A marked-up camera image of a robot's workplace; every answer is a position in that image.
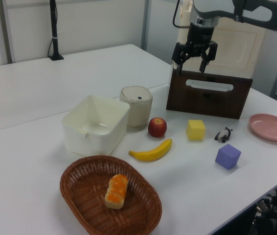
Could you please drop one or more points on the pink plate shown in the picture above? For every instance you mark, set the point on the pink plate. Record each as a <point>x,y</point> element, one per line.
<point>270,127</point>

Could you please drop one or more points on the dark brown drawer housing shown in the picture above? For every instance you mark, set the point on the dark brown drawer housing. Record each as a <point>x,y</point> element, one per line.
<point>168,102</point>

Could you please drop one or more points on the red apple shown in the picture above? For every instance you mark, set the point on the red apple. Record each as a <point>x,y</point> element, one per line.
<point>157,127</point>

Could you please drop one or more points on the cream lidded trash can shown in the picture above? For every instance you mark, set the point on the cream lidded trash can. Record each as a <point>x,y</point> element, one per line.
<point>138,110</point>

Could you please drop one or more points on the white plastic storage bin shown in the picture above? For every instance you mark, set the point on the white plastic storage bin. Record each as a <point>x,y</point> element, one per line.
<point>74,139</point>

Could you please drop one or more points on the yellow banana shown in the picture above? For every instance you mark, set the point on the yellow banana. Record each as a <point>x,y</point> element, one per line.
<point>150,155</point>

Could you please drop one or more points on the brown wicker basket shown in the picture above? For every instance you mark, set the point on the brown wicker basket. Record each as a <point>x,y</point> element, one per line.
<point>84,195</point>

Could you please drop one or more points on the cream plastic storage cabinet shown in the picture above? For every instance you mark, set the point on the cream plastic storage cabinet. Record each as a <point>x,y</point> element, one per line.
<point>238,49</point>

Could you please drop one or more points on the black camera stand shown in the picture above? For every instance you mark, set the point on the black camera stand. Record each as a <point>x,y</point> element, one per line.
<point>54,24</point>

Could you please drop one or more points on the panda toy figure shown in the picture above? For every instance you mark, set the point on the panda toy figure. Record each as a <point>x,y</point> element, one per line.
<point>222,134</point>

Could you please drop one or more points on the purple cube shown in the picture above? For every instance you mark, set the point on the purple cube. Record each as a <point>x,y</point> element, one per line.
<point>227,156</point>

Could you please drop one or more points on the yellow cube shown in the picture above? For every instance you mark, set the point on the yellow cube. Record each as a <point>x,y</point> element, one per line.
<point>195,131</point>

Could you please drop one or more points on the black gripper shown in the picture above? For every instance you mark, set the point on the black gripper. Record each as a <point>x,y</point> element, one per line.
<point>200,36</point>

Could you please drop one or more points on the orange glazed bread loaf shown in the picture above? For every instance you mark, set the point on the orange glazed bread loaf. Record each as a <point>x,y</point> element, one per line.
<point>116,192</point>

